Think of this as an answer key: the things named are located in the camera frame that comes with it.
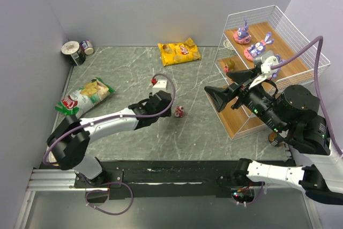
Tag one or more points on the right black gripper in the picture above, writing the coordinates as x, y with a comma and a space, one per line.
237, 93

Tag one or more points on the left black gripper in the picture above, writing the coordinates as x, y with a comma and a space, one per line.
166, 98

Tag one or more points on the purple bunny with cupcake toy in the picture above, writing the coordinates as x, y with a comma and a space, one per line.
280, 60

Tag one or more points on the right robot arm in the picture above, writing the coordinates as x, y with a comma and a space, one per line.
308, 137

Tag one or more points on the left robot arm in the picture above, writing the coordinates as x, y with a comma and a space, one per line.
71, 138

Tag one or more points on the Chobani yogurt cup behind shelf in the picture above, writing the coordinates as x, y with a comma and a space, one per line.
226, 44

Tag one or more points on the yellow Lays chips bag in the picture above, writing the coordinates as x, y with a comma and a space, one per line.
180, 52

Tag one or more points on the tin can front right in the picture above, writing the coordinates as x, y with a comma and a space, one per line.
276, 139

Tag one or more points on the green chips bag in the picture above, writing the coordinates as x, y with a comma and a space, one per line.
85, 98

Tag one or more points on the small blue white cup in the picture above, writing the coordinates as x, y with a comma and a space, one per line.
87, 47

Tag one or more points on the Chobani yogurt cup front left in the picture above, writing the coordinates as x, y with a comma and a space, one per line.
52, 159

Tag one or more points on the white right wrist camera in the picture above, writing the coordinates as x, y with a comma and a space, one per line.
265, 62

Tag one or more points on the white wire wooden shelf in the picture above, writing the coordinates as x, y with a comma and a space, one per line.
303, 63

